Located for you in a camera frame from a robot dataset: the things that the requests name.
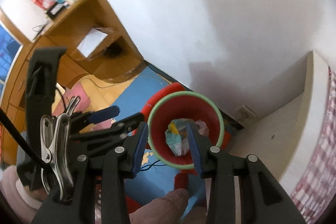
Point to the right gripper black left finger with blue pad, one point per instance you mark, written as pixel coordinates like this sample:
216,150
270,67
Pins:
122,162

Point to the white paper sheet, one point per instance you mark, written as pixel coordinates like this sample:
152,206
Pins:
91,42

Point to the silver metal spring clamp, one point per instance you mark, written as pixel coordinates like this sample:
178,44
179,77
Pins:
54,144

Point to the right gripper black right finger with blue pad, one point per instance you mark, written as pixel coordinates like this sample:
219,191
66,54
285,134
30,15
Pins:
239,183

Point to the white bed frame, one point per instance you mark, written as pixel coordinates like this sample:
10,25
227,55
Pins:
285,140

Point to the patterned heart bed sheet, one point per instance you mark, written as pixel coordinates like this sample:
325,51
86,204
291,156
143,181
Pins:
316,189

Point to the wooden desk with shelves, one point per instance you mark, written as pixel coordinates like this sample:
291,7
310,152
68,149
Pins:
116,59

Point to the red bin green rim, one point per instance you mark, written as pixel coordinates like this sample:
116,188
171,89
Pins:
174,102

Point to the colourful paper trash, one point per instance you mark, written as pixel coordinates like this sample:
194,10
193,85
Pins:
176,135

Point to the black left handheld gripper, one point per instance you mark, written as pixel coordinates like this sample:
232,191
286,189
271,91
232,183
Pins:
40,94

